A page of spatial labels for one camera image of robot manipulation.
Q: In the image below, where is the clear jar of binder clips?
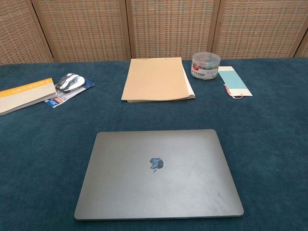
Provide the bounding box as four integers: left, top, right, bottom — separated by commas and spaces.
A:
191, 52, 221, 81

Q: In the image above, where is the blue white card with string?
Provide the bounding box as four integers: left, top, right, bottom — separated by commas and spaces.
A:
218, 66, 253, 100

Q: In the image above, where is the beige woven partition wall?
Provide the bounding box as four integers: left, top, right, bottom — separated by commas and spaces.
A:
0, 0, 308, 65

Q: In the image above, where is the blue carpet table mat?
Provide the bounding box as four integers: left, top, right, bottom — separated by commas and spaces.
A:
0, 57, 308, 231

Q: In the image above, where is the orange white notepad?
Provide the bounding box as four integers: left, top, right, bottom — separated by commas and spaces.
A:
0, 77, 58, 116

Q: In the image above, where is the silver laptop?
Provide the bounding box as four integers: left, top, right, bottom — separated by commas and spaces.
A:
74, 129, 244, 221

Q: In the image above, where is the manila paper folder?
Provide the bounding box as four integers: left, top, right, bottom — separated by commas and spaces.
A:
121, 57, 196, 103

